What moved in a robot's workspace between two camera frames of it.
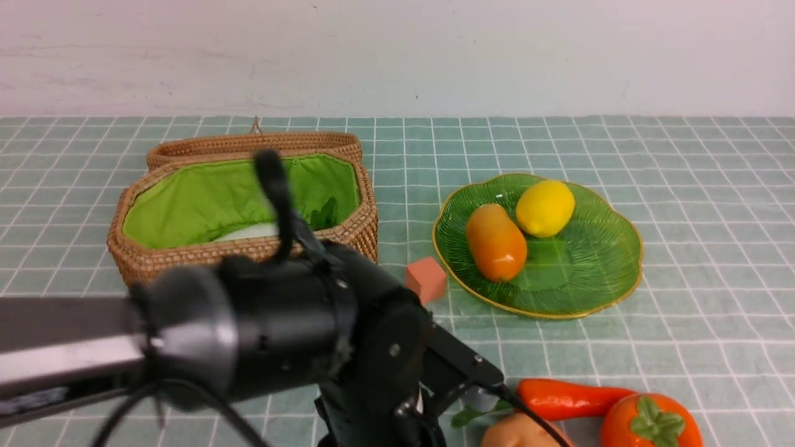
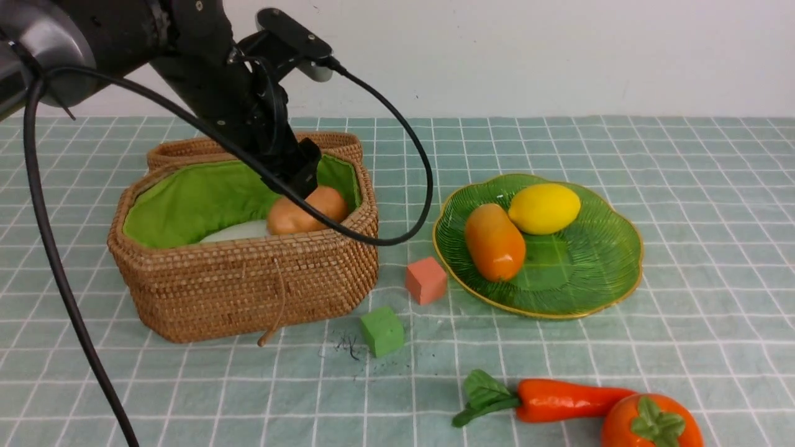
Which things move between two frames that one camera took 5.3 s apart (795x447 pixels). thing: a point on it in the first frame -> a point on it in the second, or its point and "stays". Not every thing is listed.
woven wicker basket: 189,207 stays
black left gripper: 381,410 -> 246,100
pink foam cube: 427,279 stays
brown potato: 519,430 -> 289,215
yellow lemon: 545,208 stays
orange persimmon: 650,419 stays
